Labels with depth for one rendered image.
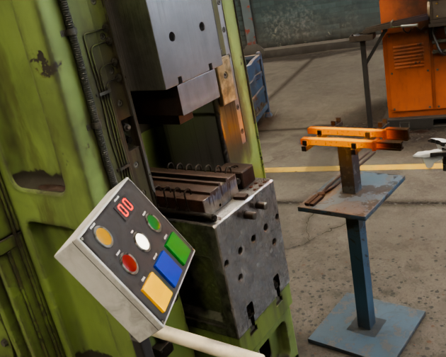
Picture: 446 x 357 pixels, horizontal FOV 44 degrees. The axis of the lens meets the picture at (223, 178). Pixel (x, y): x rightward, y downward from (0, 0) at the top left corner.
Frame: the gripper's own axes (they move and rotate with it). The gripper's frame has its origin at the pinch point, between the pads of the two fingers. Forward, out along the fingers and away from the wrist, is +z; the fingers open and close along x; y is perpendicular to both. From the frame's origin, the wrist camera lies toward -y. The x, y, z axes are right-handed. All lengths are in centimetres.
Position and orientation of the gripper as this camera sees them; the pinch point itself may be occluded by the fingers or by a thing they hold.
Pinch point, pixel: (420, 146)
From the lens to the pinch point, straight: 203.8
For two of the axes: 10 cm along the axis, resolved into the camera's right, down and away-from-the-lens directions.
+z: -7.8, -0.9, 6.2
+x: 6.0, -4.0, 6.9
